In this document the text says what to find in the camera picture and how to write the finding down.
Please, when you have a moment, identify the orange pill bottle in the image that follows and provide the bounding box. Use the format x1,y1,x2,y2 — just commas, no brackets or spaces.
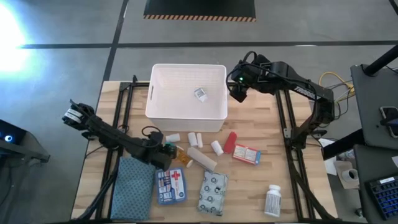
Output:
174,145,194,169

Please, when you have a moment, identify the small silver packet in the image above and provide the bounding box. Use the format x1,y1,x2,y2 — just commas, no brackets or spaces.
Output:
193,87,208,103

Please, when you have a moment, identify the large white pill bottle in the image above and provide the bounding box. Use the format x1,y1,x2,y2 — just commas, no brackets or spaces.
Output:
264,184,282,218

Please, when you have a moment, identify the grey tape roll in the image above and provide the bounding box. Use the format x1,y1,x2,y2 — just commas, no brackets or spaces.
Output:
341,167,360,183

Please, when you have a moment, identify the grey side table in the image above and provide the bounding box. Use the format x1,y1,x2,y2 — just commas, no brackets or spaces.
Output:
350,63,398,150

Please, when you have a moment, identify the white pack blue logo print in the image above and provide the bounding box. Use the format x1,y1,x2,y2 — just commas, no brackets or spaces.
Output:
197,170,229,217

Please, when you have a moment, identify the white paper sheet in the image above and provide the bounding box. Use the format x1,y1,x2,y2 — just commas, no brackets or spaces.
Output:
318,138,338,177

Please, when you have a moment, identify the black box blue light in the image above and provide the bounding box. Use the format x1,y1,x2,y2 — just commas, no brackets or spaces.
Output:
0,119,27,153

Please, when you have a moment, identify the red and white box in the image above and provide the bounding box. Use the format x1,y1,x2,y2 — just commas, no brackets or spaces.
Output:
232,143,262,166

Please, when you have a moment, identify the tan elastic bandage roll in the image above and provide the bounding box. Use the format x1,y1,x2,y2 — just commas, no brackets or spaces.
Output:
186,146,218,172

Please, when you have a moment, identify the red tube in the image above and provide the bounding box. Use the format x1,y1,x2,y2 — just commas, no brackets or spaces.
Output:
223,131,238,155

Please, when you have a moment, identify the yellow cable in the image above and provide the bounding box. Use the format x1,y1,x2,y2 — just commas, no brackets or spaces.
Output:
318,71,355,103

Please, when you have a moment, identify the black aluminium rig frame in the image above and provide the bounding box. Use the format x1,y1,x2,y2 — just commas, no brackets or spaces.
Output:
74,74,336,222

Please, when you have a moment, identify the black pole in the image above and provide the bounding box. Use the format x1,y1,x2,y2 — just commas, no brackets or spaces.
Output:
363,45,398,77

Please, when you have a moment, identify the black mat hazard stripe edge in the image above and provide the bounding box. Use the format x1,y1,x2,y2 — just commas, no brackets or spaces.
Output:
143,0,257,22

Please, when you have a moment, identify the black keyboard blue backlight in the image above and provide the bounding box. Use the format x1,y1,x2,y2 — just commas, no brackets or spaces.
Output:
365,174,398,221

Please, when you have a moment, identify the teal patterned fabric pad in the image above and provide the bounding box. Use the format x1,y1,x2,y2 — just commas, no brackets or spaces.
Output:
110,156,156,222

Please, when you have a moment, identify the blue first aid pouch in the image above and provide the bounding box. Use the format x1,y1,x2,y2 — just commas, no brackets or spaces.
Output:
155,167,188,206

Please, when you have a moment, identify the white perforated plastic basket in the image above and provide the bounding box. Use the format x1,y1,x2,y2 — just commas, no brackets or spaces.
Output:
145,63,229,133

